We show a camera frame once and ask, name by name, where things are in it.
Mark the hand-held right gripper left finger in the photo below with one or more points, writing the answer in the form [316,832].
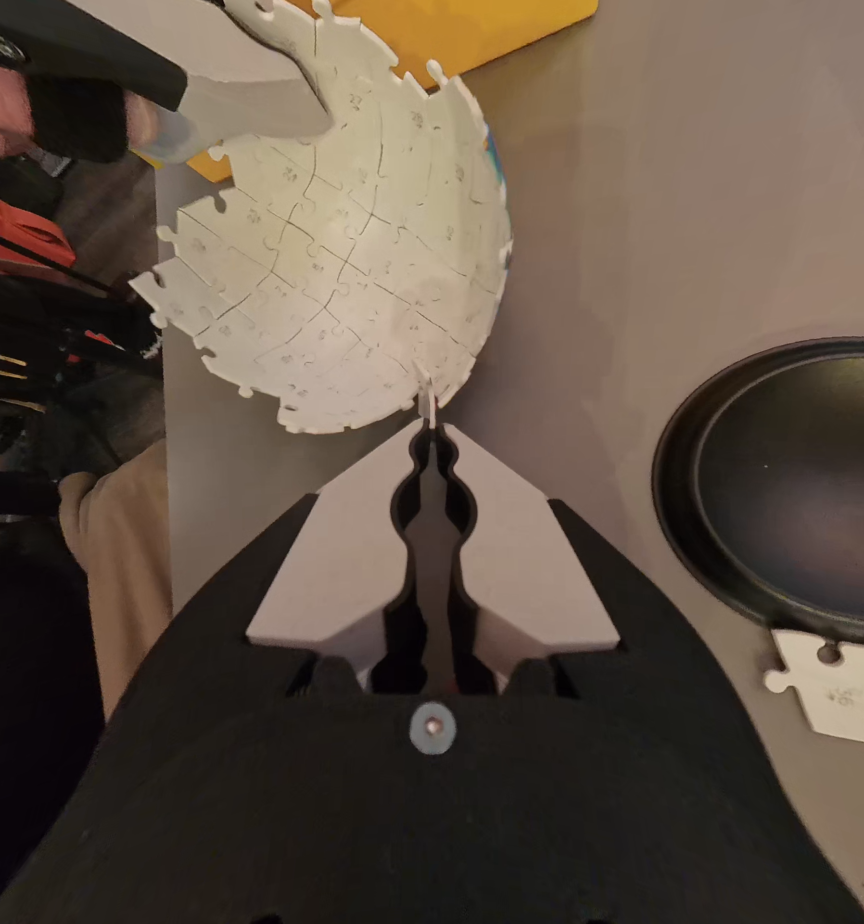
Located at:
[316,570]

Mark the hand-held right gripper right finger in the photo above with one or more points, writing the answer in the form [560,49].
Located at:
[533,570]

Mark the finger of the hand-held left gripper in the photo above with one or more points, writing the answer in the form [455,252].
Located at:
[244,94]

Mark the white puzzle ball shell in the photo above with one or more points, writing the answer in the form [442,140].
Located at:
[345,252]

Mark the white puzzle piece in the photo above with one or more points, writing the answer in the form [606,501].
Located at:
[829,693]
[428,401]

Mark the person's beige trouser leg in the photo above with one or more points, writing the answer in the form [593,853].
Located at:
[118,570]

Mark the red bag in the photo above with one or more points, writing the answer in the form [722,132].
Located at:
[21,238]

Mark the black bowl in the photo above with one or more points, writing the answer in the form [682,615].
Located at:
[800,505]

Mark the black bag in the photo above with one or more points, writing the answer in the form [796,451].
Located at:
[42,361]

